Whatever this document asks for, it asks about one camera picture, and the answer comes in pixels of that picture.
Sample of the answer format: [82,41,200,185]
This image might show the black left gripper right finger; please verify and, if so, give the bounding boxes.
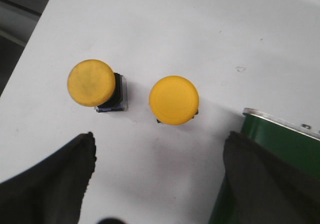
[223,131,320,224]

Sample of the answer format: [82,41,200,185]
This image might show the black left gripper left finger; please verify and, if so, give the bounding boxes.
[0,132,97,224]

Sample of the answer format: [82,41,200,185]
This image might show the green conveyor belt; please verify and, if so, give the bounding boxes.
[209,115,320,224]

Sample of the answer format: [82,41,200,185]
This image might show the grey stone counter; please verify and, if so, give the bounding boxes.
[0,0,61,97]

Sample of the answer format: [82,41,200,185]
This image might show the yellow push button at edge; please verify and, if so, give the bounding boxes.
[67,59,128,113]

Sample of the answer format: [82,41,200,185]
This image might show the yellow push button on table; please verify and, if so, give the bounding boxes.
[149,75,200,125]

